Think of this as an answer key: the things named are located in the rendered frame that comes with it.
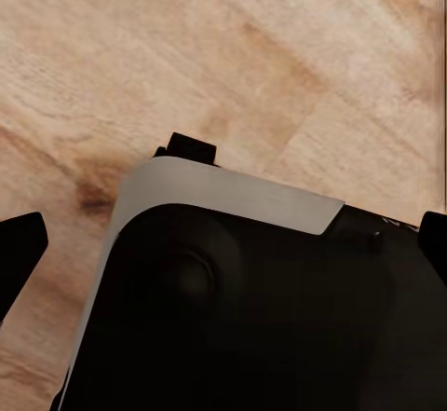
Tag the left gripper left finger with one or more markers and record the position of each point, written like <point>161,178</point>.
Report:
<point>23,240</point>

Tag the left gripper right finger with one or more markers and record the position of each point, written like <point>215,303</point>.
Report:
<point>432,240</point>

